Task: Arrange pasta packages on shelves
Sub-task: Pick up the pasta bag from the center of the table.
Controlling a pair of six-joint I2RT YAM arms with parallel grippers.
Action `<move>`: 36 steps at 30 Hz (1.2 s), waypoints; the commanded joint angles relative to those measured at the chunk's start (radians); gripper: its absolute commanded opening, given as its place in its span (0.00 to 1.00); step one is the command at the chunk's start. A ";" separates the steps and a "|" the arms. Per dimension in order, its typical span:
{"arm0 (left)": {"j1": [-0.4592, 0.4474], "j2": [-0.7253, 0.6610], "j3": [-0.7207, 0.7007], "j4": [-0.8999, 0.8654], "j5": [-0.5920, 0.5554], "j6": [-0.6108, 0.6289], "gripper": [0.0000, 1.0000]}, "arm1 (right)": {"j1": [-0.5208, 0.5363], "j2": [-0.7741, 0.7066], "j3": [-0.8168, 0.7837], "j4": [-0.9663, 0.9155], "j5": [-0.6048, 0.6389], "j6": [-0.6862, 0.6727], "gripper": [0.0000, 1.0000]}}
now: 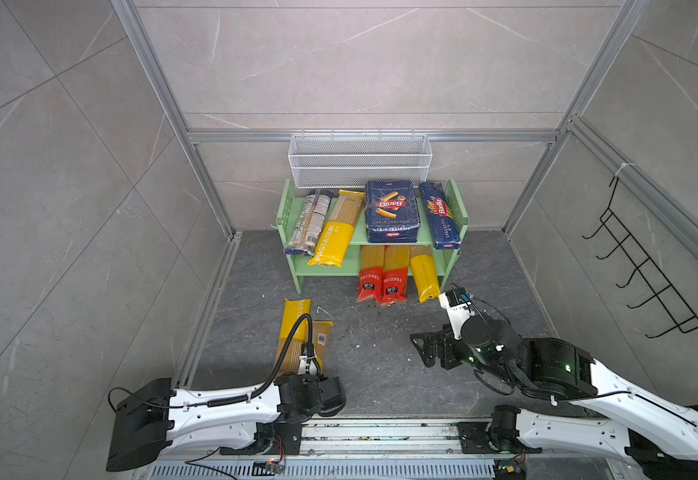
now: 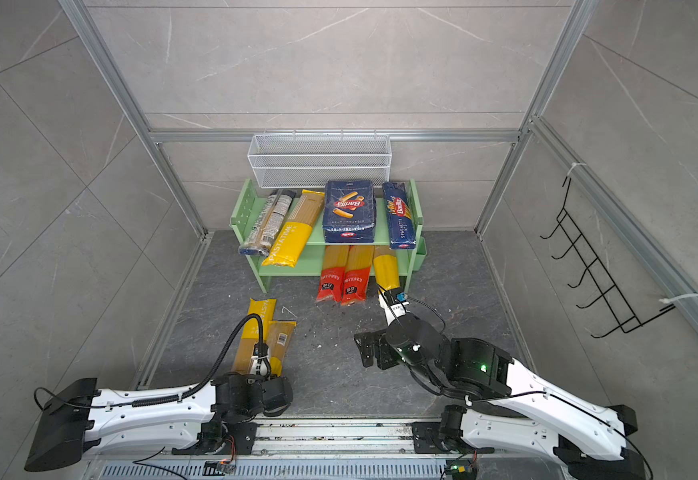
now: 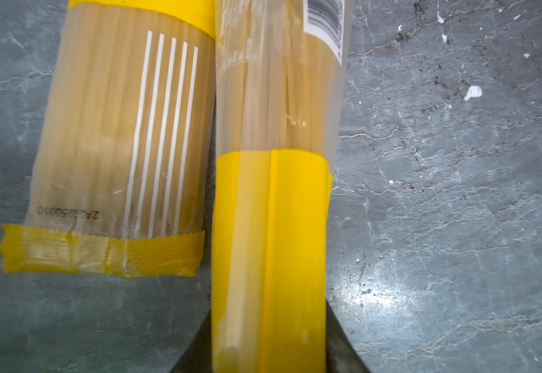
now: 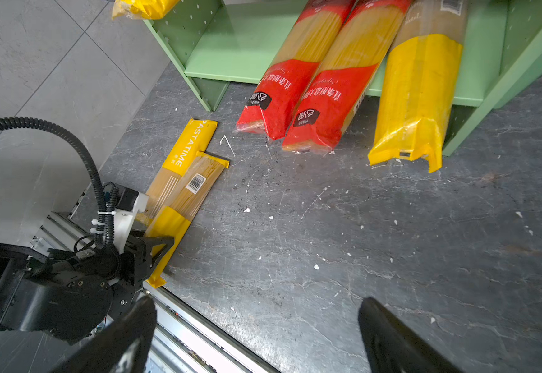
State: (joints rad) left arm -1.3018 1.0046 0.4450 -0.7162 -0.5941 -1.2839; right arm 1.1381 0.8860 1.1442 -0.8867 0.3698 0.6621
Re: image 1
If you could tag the blue Barilla spaghetti box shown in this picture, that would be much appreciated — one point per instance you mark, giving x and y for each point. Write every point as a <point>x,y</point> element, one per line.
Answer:
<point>442,225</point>

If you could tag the black wire hook rack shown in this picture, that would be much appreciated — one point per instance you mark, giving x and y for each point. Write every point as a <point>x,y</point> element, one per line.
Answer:
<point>643,266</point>

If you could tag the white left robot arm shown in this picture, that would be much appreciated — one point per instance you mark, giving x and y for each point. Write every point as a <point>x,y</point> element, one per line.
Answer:
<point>160,418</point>

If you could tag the clear brown spaghetti package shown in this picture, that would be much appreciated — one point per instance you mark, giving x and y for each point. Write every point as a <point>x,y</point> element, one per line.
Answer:
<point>309,225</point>

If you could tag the blue Barilla pasta bag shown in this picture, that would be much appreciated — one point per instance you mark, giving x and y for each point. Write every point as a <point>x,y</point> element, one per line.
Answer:
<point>392,214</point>

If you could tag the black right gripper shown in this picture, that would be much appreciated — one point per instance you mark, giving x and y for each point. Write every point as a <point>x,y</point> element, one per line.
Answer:
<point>444,338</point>

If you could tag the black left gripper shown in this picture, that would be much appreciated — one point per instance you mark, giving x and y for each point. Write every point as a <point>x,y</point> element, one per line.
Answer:
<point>326,379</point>

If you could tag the red spaghetti package front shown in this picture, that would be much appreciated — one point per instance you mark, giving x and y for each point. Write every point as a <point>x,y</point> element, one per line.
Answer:
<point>394,274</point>

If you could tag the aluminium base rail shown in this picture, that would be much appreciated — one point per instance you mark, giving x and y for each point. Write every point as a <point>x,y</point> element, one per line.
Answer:
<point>385,441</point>

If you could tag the white wire mesh basket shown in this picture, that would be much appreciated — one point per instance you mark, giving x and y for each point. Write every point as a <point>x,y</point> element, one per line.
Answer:
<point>352,160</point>

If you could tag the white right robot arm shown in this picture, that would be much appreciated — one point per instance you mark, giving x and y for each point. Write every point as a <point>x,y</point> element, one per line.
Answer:
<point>629,424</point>

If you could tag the green two-tier shelf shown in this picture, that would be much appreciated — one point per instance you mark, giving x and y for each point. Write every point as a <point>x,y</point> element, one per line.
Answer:
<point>289,211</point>

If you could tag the yellow Pastatime spaghetti package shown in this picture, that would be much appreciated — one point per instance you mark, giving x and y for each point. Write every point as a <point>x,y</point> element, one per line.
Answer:
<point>339,229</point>

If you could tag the red spaghetti package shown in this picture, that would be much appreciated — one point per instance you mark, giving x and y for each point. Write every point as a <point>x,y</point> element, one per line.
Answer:
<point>371,273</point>
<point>394,274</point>

